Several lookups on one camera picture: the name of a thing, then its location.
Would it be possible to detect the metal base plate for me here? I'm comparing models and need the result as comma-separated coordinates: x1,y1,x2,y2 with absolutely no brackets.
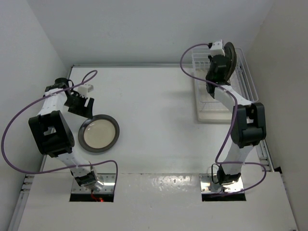
71,173,116,194
199,173,244,194

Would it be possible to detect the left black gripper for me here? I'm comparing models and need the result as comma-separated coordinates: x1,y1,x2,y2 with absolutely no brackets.
64,92,94,119

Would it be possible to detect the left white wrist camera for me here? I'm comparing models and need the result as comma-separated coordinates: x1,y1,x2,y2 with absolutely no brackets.
77,84,94,97

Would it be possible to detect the dark patterned rim plate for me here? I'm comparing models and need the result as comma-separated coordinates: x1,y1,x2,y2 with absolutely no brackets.
223,47,236,85

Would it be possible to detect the white drip tray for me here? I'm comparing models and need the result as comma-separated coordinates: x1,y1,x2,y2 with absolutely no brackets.
194,79,232,124

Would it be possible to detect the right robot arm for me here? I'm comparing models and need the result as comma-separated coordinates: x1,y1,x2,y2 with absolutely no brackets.
205,54,267,185

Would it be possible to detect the white wire dish rack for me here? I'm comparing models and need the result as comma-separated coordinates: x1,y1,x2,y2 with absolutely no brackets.
191,46,258,113

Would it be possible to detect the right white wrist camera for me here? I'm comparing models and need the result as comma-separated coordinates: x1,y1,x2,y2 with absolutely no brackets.
209,40,225,57

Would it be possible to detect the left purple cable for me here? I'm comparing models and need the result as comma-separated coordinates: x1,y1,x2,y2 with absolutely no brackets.
1,70,118,193

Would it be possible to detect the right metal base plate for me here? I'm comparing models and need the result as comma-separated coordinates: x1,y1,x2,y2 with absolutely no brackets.
199,173,244,194

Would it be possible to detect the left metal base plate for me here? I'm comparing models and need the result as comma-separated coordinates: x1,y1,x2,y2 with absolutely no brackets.
71,173,116,194

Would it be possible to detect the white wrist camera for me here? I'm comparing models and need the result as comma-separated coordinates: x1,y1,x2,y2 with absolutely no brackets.
209,40,225,57
77,84,94,97

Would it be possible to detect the white front board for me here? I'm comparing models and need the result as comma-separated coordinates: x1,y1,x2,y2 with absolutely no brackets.
19,173,297,231

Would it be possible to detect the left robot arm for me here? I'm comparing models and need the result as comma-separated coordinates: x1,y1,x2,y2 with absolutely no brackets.
28,78,99,191

